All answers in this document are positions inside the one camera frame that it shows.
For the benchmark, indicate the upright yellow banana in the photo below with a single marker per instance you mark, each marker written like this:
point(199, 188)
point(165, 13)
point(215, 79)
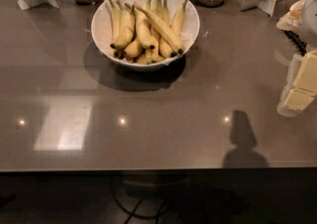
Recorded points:
point(161, 9)
point(179, 17)

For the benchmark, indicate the long diagonal yellow banana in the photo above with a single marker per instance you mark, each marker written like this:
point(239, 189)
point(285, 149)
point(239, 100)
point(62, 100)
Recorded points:
point(164, 30)

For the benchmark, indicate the left thin yellow banana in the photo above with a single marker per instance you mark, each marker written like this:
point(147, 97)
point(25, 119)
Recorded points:
point(115, 16)

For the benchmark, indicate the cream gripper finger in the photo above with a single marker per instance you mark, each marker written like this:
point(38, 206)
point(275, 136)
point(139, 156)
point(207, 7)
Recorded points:
point(293, 101)

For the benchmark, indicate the curved yellow banana left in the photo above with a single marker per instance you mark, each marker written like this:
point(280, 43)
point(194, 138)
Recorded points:
point(127, 27)

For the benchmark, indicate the back upright yellow banana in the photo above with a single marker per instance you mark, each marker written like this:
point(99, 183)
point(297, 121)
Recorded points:
point(161, 9)

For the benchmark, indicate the central yellow banana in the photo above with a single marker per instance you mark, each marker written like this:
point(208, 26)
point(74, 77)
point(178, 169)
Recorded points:
point(143, 31)

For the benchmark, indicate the black mesh mat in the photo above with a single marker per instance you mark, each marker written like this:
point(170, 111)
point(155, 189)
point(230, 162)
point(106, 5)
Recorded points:
point(299, 45)

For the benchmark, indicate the lower front yellow banana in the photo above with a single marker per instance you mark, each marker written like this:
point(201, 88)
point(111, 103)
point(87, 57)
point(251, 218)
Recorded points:
point(133, 49)

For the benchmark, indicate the right upright yellow banana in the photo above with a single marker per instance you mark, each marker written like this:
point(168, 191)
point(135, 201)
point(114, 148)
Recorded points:
point(179, 17)

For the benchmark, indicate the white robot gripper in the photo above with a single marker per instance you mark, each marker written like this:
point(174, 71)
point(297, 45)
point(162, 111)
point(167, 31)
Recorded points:
point(310, 20)

